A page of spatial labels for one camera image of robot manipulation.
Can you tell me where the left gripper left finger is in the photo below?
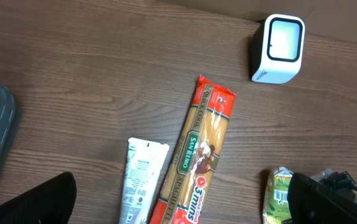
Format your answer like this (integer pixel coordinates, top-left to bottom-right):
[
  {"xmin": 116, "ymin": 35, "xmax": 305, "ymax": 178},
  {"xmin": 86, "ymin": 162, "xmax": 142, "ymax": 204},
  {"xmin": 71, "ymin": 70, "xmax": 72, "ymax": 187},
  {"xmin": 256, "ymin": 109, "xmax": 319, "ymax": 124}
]
[{"xmin": 0, "ymin": 172, "xmax": 77, "ymax": 224}]

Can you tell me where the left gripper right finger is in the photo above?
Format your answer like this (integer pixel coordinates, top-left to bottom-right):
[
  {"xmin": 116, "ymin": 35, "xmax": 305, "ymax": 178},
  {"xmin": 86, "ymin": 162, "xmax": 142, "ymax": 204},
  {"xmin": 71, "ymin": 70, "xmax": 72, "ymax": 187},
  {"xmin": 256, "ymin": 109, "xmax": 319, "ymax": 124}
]
[{"xmin": 288, "ymin": 172, "xmax": 357, "ymax": 224}]

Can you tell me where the red spaghetti packet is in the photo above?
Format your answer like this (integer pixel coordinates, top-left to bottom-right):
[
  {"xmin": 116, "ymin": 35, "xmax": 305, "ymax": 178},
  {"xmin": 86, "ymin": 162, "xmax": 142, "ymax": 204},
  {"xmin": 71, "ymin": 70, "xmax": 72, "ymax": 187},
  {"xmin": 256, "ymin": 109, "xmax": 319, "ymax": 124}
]
[{"xmin": 150, "ymin": 75, "xmax": 236, "ymax": 224}]

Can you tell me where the white barcode scanner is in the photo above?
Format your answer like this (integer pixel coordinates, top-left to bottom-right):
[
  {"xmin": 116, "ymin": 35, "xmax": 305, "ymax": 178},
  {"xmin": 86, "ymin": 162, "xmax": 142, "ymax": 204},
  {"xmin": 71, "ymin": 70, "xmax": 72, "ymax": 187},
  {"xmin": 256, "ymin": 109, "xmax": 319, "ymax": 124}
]
[{"xmin": 250, "ymin": 14, "xmax": 305, "ymax": 84}]

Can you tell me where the white Pantene conditioner tube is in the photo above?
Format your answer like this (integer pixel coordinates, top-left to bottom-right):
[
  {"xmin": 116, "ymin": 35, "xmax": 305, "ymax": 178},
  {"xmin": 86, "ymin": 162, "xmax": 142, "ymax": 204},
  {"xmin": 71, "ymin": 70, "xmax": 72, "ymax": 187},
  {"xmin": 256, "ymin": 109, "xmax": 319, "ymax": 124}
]
[{"xmin": 119, "ymin": 138, "xmax": 169, "ymax": 224}]

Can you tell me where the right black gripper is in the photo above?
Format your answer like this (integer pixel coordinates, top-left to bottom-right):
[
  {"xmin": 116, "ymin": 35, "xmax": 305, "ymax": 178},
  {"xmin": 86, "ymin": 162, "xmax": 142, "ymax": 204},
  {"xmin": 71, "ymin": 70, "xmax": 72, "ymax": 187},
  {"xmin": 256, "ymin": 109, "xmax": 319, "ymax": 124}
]
[{"xmin": 312, "ymin": 169, "xmax": 357, "ymax": 202}]

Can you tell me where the green yellow snack packet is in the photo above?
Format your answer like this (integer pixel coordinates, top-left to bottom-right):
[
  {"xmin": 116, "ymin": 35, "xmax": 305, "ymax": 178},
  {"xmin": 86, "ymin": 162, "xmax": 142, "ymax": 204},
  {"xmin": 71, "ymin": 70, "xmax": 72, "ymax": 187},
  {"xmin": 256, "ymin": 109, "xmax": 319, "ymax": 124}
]
[{"xmin": 262, "ymin": 167, "xmax": 293, "ymax": 224}]

